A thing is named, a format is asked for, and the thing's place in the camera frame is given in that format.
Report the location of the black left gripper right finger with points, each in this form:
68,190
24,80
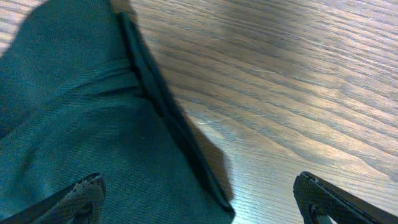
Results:
322,202

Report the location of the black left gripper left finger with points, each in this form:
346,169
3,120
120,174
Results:
79,203

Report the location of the black polo shirt with logo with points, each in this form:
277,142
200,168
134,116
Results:
81,94

